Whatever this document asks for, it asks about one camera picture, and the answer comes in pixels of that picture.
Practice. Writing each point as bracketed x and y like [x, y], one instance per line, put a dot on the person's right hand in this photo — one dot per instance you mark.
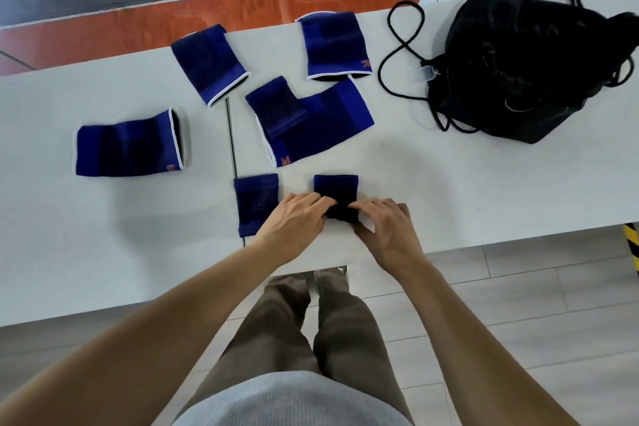
[392, 236]

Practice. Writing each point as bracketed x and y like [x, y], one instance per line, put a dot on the person's left hand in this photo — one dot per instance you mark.
[289, 231]

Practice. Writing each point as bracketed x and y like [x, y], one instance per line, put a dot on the blue angled ankle support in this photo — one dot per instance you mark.
[314, 126]

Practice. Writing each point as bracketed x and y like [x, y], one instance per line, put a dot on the person's grey shirt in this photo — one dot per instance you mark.
[294, 403]

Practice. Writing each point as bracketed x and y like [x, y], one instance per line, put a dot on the blue knee support sleeve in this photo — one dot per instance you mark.
[127, 146]

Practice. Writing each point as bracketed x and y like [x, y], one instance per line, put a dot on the blue elbow support sleeve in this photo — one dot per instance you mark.
[207, 63]

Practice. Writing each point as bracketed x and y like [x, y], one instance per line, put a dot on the person's right forearm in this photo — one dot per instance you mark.
[474, 341]

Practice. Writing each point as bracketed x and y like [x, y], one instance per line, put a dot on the clear plastic tag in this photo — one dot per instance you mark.
[422, 75]

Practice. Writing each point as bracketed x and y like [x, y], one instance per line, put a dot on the person's right thumb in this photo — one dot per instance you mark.
[363, 233]

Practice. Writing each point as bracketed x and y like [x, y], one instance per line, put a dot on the person's left forearm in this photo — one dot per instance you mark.
[135, 336]

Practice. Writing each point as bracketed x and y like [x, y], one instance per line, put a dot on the yellow black hazard tape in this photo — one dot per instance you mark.
[633, 246]

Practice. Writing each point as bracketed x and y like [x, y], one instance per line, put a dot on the blue support sleeve black lining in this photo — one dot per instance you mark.
[334, 46]

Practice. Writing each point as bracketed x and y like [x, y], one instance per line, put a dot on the small blue wristband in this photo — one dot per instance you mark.
[254, 201]

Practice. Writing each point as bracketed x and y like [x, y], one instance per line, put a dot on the dark blue wristband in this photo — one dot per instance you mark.
[337, 191]

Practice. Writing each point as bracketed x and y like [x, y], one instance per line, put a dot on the person's brown trousers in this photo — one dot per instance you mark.
[344, 331]

